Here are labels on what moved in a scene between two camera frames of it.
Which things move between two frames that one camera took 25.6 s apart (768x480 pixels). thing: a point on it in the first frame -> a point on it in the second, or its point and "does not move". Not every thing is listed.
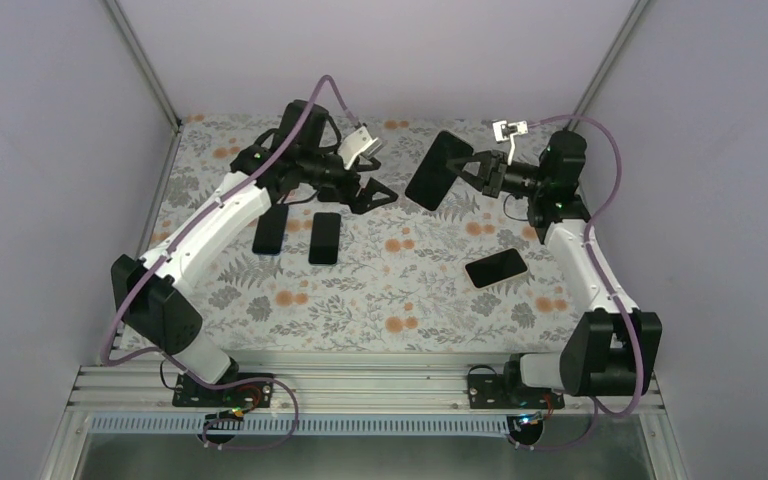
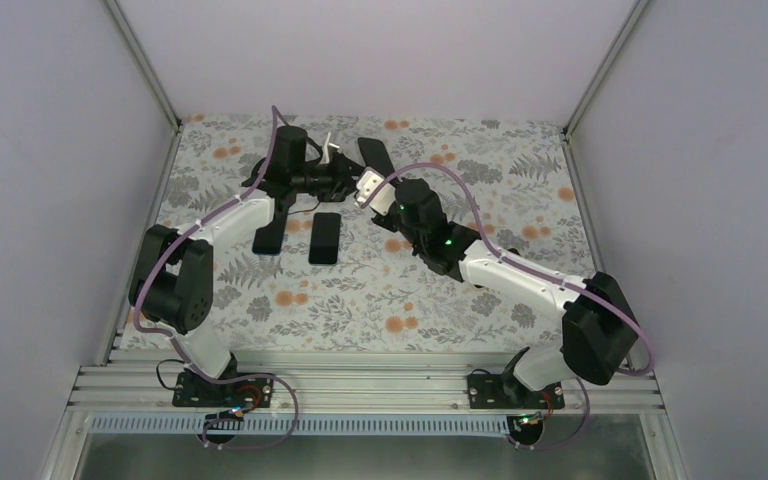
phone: x=433 y=178 -> x=375 y=156
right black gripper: x=488 y=187 -> x=379 y=220
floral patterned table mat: x=473 y=272 does not move
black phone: x=271 y=230 does not move
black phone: x=325 y=238 does not move
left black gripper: x=361 y=205 does not move
